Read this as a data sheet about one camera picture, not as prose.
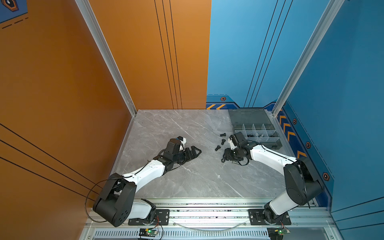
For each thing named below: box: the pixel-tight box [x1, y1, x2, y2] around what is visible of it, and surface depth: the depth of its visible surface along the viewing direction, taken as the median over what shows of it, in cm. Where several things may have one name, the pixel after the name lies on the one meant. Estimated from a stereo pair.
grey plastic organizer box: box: [228, 109, 283, 150], surface depth 107 cm
